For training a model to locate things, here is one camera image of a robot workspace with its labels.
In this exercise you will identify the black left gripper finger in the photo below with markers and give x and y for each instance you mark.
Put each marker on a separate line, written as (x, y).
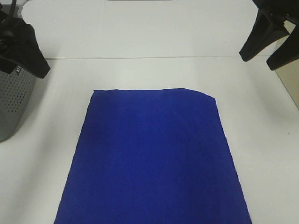
(19, 47)

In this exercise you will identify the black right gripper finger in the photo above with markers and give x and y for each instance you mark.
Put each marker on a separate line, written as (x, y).
(256, 41)

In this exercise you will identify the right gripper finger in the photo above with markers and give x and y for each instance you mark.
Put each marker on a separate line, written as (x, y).
(288, 51)

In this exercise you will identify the blue towel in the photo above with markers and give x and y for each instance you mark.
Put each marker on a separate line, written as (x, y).
(152, 157)

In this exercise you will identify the grey perforated plastic basket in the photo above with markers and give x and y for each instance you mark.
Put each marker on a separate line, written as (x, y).
(15, 91)

